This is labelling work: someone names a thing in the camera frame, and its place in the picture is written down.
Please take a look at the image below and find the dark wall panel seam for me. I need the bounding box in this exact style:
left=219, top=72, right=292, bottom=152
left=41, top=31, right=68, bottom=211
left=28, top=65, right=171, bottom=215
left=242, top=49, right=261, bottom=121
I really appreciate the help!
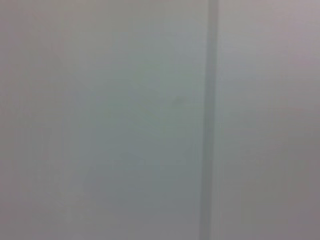
left=198, top=0, right=220, bottom=240

